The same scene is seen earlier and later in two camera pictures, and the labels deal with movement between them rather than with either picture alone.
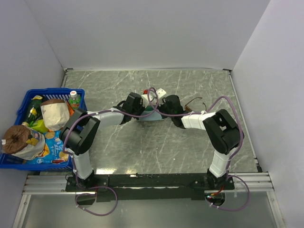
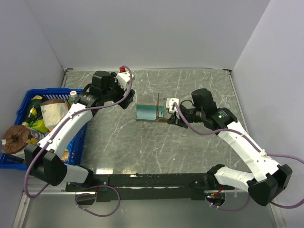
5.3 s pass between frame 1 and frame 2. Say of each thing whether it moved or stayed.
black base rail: stayed
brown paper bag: stayed
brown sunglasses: moved
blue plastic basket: stayed
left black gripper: moved
